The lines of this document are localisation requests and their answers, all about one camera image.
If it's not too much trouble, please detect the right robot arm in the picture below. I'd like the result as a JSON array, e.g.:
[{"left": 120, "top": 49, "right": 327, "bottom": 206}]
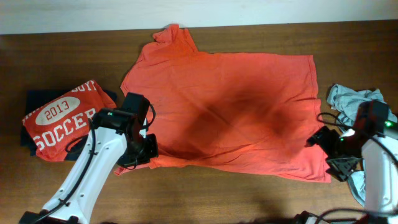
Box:
[{"left": 293, "top": 100, "right": 397, "bottom": 223}]

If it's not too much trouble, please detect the folded red soccer shirt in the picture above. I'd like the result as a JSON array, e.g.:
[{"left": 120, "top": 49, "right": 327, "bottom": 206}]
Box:
[{"left": 22, "top": 80, "right": 116, "bottom": 162}]

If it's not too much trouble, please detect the folded navy blue garment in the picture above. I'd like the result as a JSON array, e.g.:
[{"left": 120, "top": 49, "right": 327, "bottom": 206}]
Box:
[{"left": 21, "top": 90, "right": 117, "bottom": 161}]

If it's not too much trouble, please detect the plain orange-red t-shirt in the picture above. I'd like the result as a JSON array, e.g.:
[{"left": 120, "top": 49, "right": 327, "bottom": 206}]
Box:
[{"left": 121, "top": 24, "right": 331, "bottom": 183}]

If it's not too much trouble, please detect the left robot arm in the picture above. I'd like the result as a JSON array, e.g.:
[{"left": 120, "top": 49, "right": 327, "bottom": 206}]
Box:
[{"left": 19, "top": 93, "right": 159, "bottom": 224}]

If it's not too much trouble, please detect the light blue crumpled shirt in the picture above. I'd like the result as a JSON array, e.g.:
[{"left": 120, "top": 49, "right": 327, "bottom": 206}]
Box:
[{"left": 327, "top": 84, "right": 397, "bottom": 206}]

